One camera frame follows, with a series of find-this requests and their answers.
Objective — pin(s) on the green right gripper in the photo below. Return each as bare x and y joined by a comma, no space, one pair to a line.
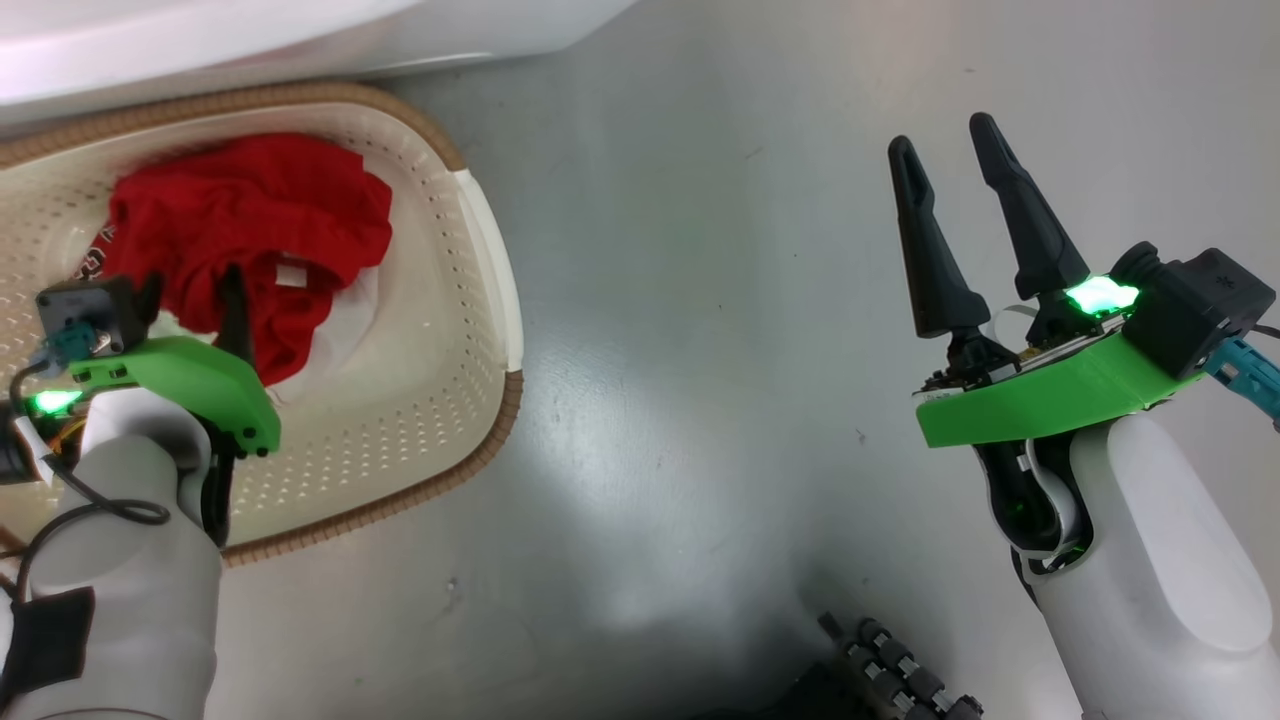
1050,395

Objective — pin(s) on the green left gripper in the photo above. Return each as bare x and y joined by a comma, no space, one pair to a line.
190,375

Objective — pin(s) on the red garment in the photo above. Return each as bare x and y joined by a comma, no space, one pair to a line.
250,210

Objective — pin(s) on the white garment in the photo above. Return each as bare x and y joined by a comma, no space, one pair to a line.
335,335

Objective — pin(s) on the black ribbed robot base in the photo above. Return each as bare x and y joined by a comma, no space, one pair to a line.
890,670

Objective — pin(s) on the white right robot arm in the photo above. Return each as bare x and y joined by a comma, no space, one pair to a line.
1150,580

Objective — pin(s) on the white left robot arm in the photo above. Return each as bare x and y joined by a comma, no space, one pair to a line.
130,600

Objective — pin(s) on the cream perforated laundry basket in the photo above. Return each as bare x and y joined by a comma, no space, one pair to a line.
420,400

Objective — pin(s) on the white washing machine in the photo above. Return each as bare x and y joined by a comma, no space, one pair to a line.
200,40

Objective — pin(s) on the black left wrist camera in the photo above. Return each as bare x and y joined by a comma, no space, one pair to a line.
95,305

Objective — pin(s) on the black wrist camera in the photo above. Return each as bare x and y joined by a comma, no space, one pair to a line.
95,305
1190,310

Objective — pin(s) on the teal left camera connector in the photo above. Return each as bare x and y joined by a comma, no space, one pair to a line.
75,340

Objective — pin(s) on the teal camera connector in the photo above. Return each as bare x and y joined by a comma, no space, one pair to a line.
75,340
1250,375

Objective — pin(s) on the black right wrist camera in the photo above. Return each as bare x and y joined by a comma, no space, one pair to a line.
1190,310

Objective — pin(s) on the teal right camera connector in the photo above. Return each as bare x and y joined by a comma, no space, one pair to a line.
1250,375

